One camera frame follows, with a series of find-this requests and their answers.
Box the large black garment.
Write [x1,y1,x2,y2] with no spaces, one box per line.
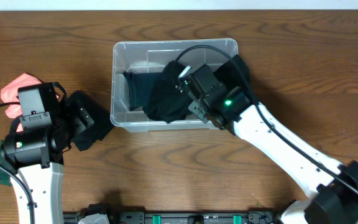
[123,55,252,129]

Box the pink garment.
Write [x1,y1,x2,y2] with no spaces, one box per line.
[0,73,60,133]

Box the dark green garment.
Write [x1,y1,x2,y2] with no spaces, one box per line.
[0,140,12,187]

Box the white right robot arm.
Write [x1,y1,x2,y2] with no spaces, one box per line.
[177,81,358,223]

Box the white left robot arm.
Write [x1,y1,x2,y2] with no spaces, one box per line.
[1,95,111,223]

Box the clear plastic storage container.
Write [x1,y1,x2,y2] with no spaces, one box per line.
[110,38,239,133]

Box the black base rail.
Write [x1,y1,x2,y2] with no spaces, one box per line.
[63,203,281,224]

